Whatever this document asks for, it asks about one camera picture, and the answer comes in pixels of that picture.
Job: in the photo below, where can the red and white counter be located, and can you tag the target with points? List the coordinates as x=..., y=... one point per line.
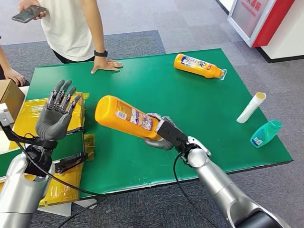
x=284, y=37

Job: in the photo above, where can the brown cardboard box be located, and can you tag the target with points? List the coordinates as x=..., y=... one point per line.
x=9, y=97

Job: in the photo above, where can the plain orange detergent bottle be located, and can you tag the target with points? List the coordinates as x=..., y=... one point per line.
x=109, y=111

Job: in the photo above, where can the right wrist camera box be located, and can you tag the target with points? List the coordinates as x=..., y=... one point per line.
x=172, y=133

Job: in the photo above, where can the teal plastic bottle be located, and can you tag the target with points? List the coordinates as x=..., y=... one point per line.
x=265, y=133

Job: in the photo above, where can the green table mat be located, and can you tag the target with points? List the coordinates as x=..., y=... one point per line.
x=201, y=126

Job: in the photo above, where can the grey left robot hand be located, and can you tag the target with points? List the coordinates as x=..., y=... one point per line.
x=53, y=121

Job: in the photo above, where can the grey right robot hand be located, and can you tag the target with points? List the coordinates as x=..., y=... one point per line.
x=159, y=144

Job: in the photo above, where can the orange bottle with blue label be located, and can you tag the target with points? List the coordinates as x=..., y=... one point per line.
x=197, y=67

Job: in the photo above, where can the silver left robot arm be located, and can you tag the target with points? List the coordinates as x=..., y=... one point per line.
x=19, y=195

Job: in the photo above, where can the black wristband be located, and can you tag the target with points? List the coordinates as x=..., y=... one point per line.
x=100, y=53

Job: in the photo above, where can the white tube bottle yellow cap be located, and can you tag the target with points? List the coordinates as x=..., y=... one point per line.
x=249, y=108

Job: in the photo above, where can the person's hand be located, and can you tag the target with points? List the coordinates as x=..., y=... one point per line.
x=14, y=77

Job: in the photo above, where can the person's right hand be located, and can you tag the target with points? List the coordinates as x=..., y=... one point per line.
x=29, y=3

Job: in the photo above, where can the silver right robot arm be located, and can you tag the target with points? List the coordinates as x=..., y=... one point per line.
x=220, y=185

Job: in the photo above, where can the person's left hand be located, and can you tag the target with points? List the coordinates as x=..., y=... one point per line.
x=104, y=64

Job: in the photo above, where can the person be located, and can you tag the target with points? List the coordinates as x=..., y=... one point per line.
x=69, y=28
x=6, y=63

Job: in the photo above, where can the dark smartphone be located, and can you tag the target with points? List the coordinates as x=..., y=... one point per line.
x=26, y=14

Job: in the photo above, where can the green conveyor belt black frame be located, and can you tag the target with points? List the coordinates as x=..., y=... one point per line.
x=69, y=148

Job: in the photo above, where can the white-framed grey sign board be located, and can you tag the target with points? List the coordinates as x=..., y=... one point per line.
x=247, y=19

